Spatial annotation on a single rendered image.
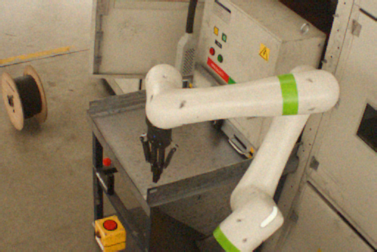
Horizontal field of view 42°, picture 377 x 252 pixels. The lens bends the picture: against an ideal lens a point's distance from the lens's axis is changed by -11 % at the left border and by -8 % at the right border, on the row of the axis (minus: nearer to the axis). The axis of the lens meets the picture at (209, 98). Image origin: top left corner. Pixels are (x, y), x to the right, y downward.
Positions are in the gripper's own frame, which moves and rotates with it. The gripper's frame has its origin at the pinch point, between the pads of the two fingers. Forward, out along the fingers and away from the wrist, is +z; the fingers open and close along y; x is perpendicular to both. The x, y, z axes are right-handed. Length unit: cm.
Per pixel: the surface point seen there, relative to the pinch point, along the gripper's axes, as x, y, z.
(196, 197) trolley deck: -13.0, -11.1, 17.5
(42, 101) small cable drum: -100, 127, 74
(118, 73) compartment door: -68, 52, 13
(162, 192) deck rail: -4.6, -0.8, 12.7
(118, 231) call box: 22.6, 2.6, 10.2
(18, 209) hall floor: -30, 97, 97
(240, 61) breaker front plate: -52, -9, -20
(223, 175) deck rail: -25.0, -16.4, 13.1
